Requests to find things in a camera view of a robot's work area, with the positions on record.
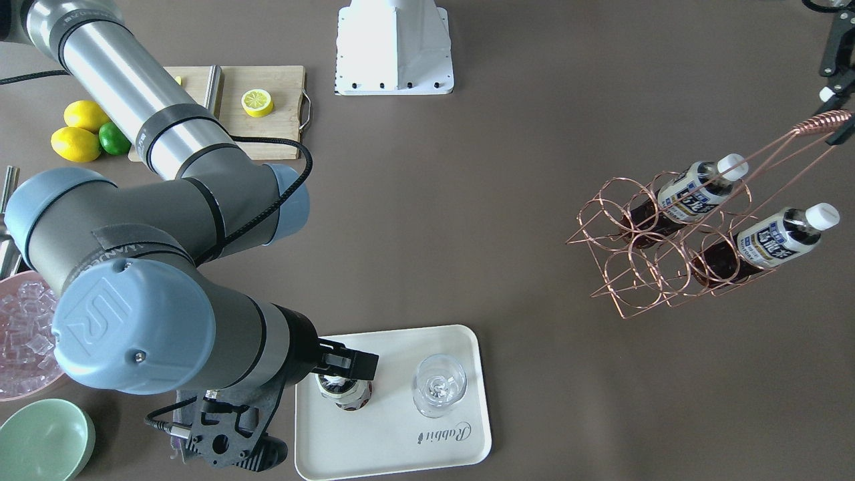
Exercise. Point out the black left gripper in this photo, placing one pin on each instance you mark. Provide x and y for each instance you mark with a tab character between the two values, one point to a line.
833	50

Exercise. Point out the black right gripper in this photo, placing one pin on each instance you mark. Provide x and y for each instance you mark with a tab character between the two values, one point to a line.
301	344

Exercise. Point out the tea bottle white cap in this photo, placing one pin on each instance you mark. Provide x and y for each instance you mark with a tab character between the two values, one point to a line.
683	201
346	393
767	244

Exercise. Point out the copper wire bottle basket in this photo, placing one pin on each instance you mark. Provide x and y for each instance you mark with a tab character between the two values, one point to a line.
638	280

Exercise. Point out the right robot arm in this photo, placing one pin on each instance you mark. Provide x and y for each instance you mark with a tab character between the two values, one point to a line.
135	315

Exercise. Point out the cream rabbit tray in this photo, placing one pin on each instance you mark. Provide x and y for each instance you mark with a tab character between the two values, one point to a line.
389	435

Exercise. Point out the green bowl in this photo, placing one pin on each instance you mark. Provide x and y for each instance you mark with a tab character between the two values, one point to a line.
51	439

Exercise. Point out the pink bowl of ice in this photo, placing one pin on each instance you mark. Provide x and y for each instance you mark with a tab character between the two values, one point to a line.
28	363

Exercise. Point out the clear wine glass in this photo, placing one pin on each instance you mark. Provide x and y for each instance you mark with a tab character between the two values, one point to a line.
440	382

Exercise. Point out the steel ice scoop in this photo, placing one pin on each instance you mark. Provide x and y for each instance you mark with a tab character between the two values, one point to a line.
10	255

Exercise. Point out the bamboo cutting board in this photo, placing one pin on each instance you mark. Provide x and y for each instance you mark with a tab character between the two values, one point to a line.
284	82

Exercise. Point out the green lime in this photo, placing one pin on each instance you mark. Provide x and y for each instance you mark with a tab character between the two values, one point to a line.
112	141

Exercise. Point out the yellow lemon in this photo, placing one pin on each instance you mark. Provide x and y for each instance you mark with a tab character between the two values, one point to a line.
76	144
85	114

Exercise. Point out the half lemon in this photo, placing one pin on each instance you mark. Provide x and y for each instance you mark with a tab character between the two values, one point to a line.
257	103

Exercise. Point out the steel muddler black tip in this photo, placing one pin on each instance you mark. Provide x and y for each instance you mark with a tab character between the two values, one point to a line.
213	90

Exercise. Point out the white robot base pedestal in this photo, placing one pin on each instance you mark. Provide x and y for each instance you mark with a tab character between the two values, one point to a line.
393	48

